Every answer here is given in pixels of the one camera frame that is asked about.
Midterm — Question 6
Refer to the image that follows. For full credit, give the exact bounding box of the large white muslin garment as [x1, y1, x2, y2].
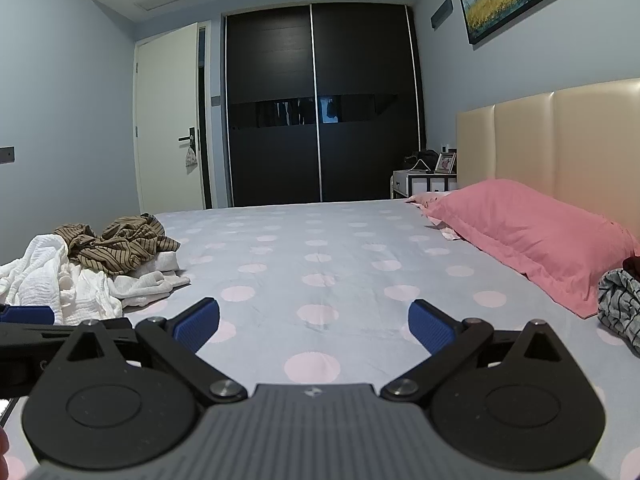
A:
[0, 234, 71, 311]

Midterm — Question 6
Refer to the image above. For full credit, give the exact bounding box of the brown striped garment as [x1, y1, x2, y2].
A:
[52, 213, 181, 276]

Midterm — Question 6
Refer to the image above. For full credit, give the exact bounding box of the grey plaid garment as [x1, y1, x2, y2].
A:
[597, 267, 640, 353]

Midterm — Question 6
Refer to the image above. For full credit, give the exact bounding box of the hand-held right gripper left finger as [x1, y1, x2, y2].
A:
[44, 297, 248, 404]

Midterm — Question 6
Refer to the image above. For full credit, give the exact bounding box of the dark bag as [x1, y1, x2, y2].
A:
[410, 150, 441, 173]

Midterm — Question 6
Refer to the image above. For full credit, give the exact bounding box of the beige padded headboard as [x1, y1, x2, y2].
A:
[456, 77, 640, 233]

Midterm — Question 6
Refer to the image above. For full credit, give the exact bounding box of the cream cloth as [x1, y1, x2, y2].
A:
[107, 251, 192, 308]

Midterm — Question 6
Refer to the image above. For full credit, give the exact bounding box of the dark wall fixture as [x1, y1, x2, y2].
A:
[430, 0, 453, 28]

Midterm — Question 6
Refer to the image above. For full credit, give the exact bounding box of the white nightstand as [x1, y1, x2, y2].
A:
[390, 169, 458, 200]

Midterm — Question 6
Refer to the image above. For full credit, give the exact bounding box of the white door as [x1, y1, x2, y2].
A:
[134, 21, 211, 213]

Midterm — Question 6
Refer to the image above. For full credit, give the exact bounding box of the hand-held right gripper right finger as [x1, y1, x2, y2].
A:
[380, 299, 599, 404]

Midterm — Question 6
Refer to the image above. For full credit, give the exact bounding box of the black sliding wardrobe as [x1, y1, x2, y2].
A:
[222, 2, 426, 208]

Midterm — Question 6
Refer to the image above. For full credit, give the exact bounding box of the polka dot bed sheet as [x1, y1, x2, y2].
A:
[0, 197, 640, 480]

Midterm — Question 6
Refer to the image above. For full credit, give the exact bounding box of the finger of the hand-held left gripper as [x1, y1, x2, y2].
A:
[0, 305, 81, 352]

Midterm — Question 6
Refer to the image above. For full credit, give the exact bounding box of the patterned pink pillow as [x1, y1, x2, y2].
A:
[405, 191, 458, 241]

